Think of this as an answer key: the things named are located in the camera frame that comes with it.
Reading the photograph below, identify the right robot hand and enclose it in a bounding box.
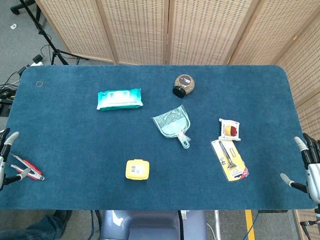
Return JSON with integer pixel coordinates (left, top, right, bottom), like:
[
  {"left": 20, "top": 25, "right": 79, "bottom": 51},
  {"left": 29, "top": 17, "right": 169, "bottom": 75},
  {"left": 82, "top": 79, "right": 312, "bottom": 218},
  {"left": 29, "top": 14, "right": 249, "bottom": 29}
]
[{"left": 279, "top": 132, "right": 320, "bottom": 204}]

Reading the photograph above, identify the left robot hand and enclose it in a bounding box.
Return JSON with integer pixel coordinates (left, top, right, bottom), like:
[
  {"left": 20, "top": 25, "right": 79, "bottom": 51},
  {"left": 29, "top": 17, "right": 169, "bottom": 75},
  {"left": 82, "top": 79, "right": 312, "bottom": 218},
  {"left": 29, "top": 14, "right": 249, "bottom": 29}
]
[{"left": 0, "top": 127, "right": 32, "bottom": 192}]

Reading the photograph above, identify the yellow plastic box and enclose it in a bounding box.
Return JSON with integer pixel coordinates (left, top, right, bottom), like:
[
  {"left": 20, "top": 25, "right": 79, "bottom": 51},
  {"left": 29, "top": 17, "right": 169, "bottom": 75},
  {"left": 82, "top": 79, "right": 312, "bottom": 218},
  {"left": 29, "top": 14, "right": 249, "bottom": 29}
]
[{"left": 124, "top": 158, "right": 151, "bottom": 181}]

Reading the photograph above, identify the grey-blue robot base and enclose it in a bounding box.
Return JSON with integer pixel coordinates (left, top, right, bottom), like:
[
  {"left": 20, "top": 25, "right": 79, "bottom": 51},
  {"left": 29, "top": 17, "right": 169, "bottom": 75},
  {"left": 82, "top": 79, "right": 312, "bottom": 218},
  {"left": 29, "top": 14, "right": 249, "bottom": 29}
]
[{"left": 99, "top": 209, "right": 209, "bottom": 240}]

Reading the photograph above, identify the razor in yellow blister pack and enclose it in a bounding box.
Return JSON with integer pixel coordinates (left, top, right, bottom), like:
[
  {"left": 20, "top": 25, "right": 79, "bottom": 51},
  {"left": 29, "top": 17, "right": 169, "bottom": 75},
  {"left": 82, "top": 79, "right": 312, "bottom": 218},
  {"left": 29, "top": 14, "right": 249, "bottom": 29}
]
[{"left": 211, "top": 139, "right": 250, "bottom": 182}]

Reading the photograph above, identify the person's leg in jeans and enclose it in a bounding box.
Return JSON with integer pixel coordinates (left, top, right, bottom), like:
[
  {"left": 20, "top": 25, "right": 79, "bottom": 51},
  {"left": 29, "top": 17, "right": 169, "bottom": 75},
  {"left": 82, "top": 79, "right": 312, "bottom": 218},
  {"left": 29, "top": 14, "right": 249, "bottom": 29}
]
[{"left": 0, "top": 214, "right": 65, "bottom": 240}]

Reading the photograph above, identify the black shoe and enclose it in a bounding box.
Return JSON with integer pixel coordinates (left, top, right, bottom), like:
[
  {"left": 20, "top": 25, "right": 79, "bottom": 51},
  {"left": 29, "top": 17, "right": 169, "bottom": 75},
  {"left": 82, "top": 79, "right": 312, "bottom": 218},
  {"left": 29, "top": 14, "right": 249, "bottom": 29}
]
[{"left": 51, "top": 209, "right": 73, "bottom": 226}]

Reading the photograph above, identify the white power strip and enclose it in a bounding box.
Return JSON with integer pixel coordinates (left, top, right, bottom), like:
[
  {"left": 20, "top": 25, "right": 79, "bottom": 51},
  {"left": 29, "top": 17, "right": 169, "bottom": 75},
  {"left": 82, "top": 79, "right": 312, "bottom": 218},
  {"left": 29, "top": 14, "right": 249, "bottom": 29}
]
[{"left": 29, "top": 54, "right": 45, "bottom": 67}]

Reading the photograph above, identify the white snack packet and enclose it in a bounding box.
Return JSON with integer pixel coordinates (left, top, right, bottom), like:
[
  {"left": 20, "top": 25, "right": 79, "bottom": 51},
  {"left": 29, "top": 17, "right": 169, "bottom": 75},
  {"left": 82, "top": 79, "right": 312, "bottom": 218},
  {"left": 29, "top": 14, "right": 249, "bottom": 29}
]
[{"left": 217, "top": 117, "right": 242, "bottom": 142}]

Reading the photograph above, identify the blue carpet table mat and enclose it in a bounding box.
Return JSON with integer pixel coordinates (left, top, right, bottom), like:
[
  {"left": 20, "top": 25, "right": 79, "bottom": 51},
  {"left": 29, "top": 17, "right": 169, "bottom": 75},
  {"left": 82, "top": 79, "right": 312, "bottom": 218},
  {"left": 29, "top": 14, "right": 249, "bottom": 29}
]
[{"left": 0, "top": 64, "right": 319, "bottom": 211}]

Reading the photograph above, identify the metal table leg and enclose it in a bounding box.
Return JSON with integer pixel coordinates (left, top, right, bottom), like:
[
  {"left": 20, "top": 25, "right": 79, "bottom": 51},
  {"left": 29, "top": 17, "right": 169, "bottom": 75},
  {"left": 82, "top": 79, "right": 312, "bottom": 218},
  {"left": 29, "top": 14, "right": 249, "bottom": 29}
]
[{"left": 214, "top": 209, "right": 222, "bottom": 240}]

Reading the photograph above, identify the black tripod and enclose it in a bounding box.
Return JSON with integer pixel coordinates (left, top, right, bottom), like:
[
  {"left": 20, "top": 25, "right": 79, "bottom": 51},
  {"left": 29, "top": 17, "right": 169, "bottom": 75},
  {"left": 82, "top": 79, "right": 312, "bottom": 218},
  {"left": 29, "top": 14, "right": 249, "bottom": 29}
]
[{"left": 19, "top": 0, "right": 90, "bottom": 66}]

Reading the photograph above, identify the teal wet wipes pack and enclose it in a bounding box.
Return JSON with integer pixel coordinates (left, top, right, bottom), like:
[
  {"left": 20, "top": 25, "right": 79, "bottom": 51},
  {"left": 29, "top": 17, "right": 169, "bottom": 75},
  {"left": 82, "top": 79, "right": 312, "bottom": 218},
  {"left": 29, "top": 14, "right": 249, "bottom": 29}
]
[{"left": 96, "top": 87, "right": 144, "bottom": 112}]

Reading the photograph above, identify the black chair base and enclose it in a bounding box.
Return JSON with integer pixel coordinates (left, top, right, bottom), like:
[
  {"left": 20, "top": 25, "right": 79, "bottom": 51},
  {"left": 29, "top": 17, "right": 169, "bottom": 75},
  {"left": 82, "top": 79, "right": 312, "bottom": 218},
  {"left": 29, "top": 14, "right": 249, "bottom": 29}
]
[{"left": 10, "top": 0, "right": 38, "bottom": 15}]

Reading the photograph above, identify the mint green dustpan in bag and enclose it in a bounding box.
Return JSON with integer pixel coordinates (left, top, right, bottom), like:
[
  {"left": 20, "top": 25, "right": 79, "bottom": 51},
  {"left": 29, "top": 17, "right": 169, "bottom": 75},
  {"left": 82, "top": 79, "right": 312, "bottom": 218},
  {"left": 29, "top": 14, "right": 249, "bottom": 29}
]
[{"left": 151, "top": 104, "right": 192, "bottom": 150}]

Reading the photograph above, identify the glass jar with black lid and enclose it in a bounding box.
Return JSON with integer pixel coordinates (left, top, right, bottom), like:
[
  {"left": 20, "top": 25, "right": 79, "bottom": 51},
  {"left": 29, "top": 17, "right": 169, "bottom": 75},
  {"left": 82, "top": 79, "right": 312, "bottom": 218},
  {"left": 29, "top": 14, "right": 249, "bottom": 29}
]
[{"left": 171, "top": 74, "right": 196, "bottom": 98}]

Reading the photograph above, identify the wicker folding screen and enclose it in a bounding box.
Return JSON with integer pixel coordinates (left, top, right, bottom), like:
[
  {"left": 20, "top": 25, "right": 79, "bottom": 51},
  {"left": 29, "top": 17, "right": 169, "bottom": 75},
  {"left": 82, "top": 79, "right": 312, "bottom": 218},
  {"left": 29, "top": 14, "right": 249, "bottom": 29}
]
[{"left": 34, "top": 0, "right": 320, "bottom": 240}]

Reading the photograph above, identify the black cable bundle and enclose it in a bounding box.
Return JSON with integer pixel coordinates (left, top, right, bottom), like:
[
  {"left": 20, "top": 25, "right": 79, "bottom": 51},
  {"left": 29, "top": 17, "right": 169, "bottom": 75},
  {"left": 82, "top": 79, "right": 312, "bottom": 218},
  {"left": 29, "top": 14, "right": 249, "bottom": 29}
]
[{"left": 0, "top": 71, "right": 21, "bottom": 101}]

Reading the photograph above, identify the blue cable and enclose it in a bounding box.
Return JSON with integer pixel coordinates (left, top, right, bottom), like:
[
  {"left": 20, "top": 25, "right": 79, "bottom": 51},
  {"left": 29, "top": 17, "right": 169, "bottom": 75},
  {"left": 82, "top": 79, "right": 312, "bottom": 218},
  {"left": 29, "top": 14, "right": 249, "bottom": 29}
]
[{"left": 245, "top": 211, "right": 261, "bottom": 240}]

